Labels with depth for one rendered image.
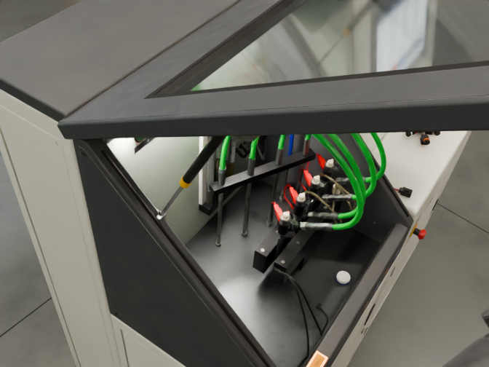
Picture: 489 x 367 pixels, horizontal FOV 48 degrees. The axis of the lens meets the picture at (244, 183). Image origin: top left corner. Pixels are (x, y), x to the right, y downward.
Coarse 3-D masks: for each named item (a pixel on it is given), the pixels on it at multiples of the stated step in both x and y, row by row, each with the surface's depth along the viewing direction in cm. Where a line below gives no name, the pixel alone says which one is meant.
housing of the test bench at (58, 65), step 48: (96, 0) 130; (144, 0) 131; (192, 0) 133; (240, 0) 136; (0, 48) 114; (48, 48) 115; (96, 48) 116; (144, 48) 117; (0, 96) 112; (48, 96) 104; (96, 96) 106; (0, 144) 126; (48, 144) 112; (48, 192) 127; (48, 240) 146; (96, 288) 146; (96, 336) 172
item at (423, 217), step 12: (468, 132) 193; (372, 144) 175; (456, 156) 201; (444, 180) 205; (432, 192) 177; (432, 204) 215; (420, 216) 177; (420, 228) 218; (408, 240) 186; (408, 252) 228; (396, 264) 191; (396, 276) 232; (384, 288) 198; (384, 300) 240
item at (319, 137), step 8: (320, 136) 116; (224, 144) 135; (328, 144) 116; (224, 152) 137; (336, 152) 116; (224, 160) 139; (344, 160) 116; (224, 168) 142; (344, 168) 116; (352, 176) 117; (352, 184) 118; (360, 192) 119; (360, 200) 120; (360, 208) 121; (360, 216) 123; (336, 224) 130; (344, 224) 127; (352, 224) 125
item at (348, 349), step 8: (392, 264) 171; (384, 280) 172; (376, 296) 175; (368, 304) 161; (368, 312) 178; (360, 320) 162; (360, 328) 181; (352, 336) 164; (360, 336) 206; (344, 344) 151; (352, 344) 184; (344, 352) 167; (352, 352) 209; (336, 360) 153; (344, 360) 187
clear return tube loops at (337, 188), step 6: (336, 162) 155; (324, 174) 151; (354, 174) 154; (330, 180) 151; (336, 186) 159; (366, 186) 154; (312, 192) 146; (336, 192) 162; (342, 192) 159; (348, 192) 150; (318, 198) 146; (354, 204) 151; (336, 222) 152
